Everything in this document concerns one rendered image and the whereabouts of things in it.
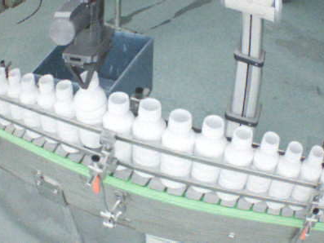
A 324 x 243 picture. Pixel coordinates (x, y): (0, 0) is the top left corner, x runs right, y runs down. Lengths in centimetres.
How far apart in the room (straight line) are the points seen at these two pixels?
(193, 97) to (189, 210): 185
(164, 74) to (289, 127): 89
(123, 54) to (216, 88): 135
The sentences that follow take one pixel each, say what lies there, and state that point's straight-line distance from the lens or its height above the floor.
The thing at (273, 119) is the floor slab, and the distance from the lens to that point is 269.
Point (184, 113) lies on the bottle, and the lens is 84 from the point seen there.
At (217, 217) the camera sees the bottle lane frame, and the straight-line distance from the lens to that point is 92.
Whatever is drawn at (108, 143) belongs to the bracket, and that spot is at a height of 111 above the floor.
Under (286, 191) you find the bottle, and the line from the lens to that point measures 86.
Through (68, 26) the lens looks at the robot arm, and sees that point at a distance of 69.
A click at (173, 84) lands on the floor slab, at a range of 281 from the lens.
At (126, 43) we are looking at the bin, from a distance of 151.
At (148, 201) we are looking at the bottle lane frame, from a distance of 94.
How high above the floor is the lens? 171
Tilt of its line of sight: 42 degrees down
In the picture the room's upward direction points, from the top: 2 degrees clockwise
